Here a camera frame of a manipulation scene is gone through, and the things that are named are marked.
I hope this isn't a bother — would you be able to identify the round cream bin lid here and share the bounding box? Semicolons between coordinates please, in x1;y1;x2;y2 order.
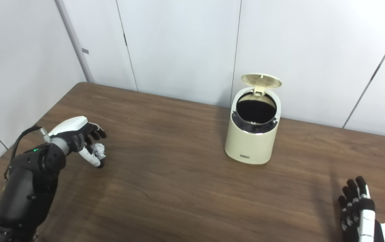
241;74;282;97

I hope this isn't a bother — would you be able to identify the white paper ball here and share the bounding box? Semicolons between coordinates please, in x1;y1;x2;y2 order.
91;143;106;160

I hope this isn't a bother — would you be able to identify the cream-colored desktop bin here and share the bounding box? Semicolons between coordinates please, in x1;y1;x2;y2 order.
225;87;282;165

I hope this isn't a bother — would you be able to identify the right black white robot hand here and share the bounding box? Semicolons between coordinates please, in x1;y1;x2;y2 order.
338;176;385;242

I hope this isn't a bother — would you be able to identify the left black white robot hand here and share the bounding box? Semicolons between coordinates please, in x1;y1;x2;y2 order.
49;116;107;169

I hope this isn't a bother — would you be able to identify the grey wall corner post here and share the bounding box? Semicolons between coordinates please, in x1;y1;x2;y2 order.
55;0;95;83

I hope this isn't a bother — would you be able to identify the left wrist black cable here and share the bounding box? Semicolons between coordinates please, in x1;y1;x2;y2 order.
3;125;50;182

